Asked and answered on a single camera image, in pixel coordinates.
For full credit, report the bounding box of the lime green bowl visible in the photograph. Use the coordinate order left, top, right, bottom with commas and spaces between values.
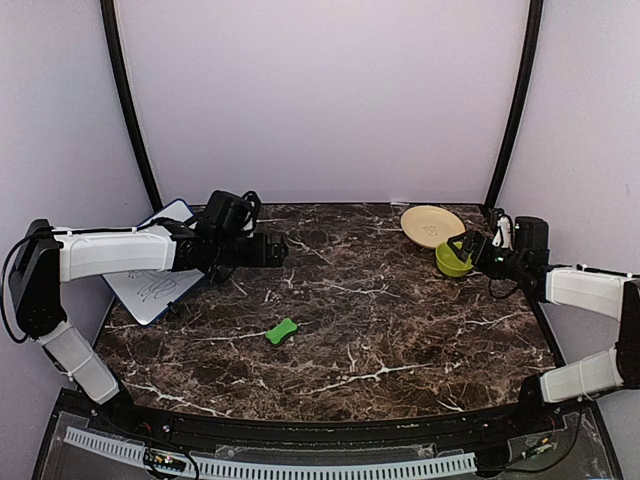
435, 243, 474, 278

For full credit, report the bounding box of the beige round plate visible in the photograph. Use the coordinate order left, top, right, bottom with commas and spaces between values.
400, 205, 466, 249

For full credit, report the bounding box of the wrist black camera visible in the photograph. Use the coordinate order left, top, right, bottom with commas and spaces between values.
513, 216, 549, 251
203, 190, 262, 234

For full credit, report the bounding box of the black frame post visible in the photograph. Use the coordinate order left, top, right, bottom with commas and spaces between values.
99, 0, 163, 212
483, 0, 544, 212

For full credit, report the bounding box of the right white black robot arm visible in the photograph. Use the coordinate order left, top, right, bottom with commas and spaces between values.
447, 231, 639, 434

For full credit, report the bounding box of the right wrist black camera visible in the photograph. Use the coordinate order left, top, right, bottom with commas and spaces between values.
513, 216, 549, 251

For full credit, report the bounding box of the left black frame post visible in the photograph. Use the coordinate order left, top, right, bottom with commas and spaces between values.
99, 0, 163, 212

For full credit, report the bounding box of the white slotted cable duct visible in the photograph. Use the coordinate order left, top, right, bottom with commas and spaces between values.
64, 426, 477, 480

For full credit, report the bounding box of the right black frame post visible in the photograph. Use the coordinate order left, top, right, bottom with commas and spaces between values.
483, 0, 544, 212

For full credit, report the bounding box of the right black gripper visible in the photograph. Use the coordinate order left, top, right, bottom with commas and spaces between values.
448, 230, 527, 281

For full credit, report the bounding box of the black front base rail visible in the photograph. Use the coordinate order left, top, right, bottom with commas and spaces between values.
54, 389, 600, 462

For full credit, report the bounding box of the green whiteboard eraser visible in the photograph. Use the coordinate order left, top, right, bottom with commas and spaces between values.
265, 318, 299, 345

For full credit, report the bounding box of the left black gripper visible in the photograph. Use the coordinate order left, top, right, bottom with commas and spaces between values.
213, 232, 288, 268

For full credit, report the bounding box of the blue framed whiteboard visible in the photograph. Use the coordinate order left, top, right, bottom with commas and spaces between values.
102, 199, 211, 327

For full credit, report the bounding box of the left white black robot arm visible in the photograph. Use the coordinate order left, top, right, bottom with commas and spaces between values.
1, 217, 289, 436

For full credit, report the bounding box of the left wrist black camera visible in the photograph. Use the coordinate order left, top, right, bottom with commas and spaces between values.
203, 190, 262, 234

